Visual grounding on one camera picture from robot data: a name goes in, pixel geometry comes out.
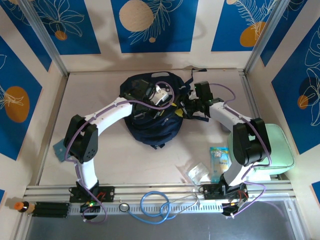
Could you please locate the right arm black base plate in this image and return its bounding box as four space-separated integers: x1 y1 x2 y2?
202 183 250 201

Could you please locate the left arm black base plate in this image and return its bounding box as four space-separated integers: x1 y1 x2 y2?
69 186 116 203

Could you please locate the blue stethoscope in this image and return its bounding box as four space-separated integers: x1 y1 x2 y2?
118 191 201 225

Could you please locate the black ribbed block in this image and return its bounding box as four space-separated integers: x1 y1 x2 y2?
32 201 71 218

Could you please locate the white slotted cable duct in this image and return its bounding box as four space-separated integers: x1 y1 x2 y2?
68 199 226 216

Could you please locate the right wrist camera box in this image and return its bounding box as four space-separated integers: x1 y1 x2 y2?
194 81 214 101

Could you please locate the brown bottle orange cap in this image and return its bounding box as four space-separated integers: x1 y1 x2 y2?
14 201 36 214

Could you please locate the aluminium corner post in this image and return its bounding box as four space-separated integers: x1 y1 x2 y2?
243 0 293 75
18 0 70 77

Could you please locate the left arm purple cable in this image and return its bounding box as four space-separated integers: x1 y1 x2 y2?
64 81 175 225

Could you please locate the aluminium front rail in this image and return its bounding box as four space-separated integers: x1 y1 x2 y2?
23 183 293 218

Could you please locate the light blue snack packet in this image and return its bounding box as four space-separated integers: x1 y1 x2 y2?
209 146 230 185

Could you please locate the mint green medical pouch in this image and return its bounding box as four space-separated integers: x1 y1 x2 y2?
226 123 296 177

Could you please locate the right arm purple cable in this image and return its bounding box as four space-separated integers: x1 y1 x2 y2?
209 83 273 220

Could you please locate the light blue card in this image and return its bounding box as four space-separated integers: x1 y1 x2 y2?
52 139 70 163

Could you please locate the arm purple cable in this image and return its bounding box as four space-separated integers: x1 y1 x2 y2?
209 83 273 220
64 81 175 225

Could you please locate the navy blue backpack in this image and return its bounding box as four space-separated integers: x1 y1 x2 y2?
119 66 210 150

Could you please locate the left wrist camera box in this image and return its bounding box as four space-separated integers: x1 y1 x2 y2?
129 79 153 98

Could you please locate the clear plastic bag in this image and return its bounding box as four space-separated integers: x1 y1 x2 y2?
175 161 211 186

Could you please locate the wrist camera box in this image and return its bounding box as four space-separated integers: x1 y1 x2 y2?
129 79 153 98
194 81 214 101

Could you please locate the blue floral wall panel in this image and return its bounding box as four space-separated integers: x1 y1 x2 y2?
31 0 102 56
259 0 320 67
0 0 52 72
0 34 43 161
211 0 291 53
110 0 200 54
271 19 320 155

